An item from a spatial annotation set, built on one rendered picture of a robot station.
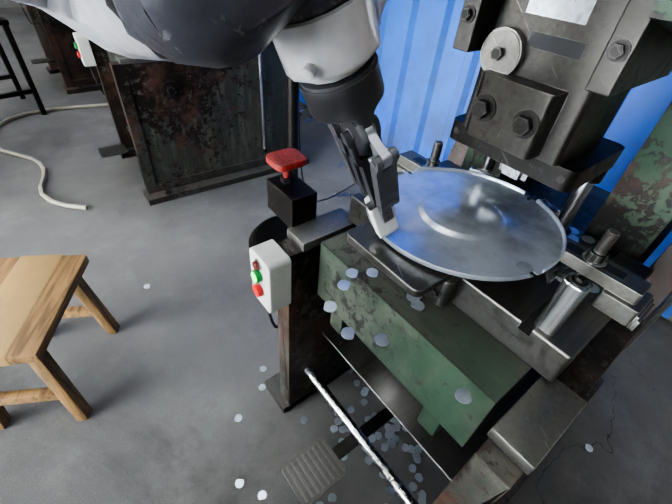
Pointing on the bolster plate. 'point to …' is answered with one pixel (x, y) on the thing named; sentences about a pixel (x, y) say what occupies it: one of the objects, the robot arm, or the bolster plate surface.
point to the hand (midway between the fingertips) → (382, 214)
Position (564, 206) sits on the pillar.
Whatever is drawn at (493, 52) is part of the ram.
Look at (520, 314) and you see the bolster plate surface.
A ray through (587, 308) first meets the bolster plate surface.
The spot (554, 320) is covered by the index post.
